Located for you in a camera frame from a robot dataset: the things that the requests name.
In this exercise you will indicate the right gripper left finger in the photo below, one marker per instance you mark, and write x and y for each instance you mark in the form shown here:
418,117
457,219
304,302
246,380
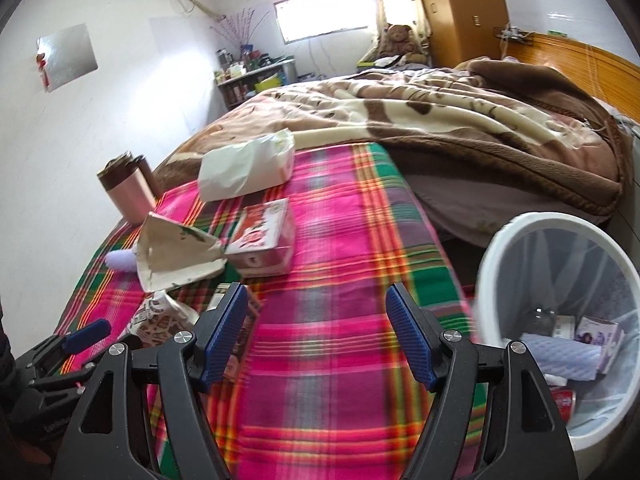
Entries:
109,435

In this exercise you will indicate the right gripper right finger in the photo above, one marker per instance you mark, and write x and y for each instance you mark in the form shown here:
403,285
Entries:
523,435

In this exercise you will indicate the white foam net sleeve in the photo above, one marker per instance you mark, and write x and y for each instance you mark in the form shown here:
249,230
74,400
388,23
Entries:
122,260

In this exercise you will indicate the beige printed paper bag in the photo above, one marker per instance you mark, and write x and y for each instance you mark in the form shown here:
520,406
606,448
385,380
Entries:
170,254

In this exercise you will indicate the purple small carton box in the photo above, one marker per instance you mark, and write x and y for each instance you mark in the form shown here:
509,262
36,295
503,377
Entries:
606,334

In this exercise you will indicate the red strawberry milk carton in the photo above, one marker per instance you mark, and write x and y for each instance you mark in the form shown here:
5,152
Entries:
262,242

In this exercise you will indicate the red drink can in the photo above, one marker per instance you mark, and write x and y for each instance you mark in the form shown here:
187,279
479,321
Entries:
565,400

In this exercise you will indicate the white round trash bin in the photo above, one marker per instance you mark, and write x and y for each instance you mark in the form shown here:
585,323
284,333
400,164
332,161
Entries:
564,263

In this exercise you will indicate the pink brown travel mug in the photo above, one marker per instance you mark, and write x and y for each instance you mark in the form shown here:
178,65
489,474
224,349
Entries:
131,186

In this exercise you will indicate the pink plaid bed cloth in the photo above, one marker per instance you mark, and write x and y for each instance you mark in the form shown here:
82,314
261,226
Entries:
325,392

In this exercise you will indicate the white tissue pack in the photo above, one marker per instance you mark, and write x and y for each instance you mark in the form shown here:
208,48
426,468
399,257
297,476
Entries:
247,167

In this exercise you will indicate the red hanging knot ornament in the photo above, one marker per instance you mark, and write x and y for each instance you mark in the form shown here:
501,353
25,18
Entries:
42,67

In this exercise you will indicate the brown beige fleece blanket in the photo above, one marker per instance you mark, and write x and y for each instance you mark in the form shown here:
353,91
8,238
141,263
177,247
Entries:
526,127

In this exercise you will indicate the cluttered side table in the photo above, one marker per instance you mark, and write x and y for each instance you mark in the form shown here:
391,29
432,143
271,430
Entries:
237,90

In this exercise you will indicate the purple branch decoration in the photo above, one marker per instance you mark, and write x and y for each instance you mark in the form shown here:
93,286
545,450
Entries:
237,29

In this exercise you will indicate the wooden headboard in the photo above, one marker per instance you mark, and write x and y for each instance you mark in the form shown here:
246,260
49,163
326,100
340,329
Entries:
602,74

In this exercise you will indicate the brown teddy bear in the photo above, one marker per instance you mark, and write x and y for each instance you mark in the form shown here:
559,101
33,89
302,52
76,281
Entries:
400,45

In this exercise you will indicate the wooden wardrobe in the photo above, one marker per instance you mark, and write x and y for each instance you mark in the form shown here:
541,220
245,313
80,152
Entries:
464,29

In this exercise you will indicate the silver wall mirror panel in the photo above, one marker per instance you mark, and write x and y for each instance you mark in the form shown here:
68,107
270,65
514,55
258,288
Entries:
69,53

